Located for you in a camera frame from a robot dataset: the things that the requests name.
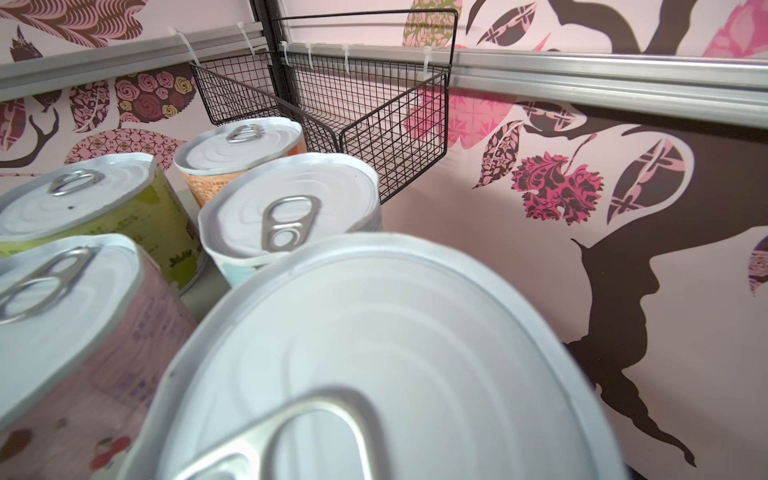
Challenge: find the pink label can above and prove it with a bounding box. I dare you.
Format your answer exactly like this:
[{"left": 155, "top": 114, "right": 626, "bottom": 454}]
[
  {"left": 1, "top": 234, "right": 197, "bottom": 479},
  {"left": 119, "top": 233, "right": 628, "bottom": 479}
]

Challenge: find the teal label coconut can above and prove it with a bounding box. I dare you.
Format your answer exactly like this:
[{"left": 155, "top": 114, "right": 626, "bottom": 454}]
[{"left": 198, "top": 153, "right": 383, "bottom": 286}]

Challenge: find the orange label can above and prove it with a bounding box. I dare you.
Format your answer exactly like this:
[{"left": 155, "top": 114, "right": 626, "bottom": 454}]
[{"left": 173, "top": 117, "right": 307, "bottom": 206}]

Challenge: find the green label can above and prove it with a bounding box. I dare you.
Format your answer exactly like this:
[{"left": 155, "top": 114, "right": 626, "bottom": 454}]
[{"left": 1, "top": 153, "right": 207, "bottom": 294}]

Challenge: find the grey metal cabinet box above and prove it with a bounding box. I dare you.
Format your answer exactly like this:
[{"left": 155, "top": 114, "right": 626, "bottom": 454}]
[{"left": 177, "top": 189, "right": 230, "bottom": 322}]

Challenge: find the black wire mesh basket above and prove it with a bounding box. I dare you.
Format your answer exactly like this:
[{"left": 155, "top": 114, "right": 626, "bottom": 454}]
[{"left": 191, "top": 7, "right": 459, "bottom": 201}]

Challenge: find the back aluminium rail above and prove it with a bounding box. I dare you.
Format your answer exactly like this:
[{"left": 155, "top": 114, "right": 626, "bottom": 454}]
[{"left": 286, "top": 43, "right": 767, "bottom": 129}]

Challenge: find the aluminium rail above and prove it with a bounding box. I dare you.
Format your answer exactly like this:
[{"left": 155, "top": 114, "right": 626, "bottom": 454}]
[
  {"left": 1, "top": 22, "right": 266, "bottom": 102},
  {"left": 286, "top": 43, "right": 767, "bottom": 129}
]

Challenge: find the left aluminium rail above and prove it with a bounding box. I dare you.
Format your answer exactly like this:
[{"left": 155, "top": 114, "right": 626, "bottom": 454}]
[{"left": 1, "top": 22, "right": 266, "bottom": 102}]

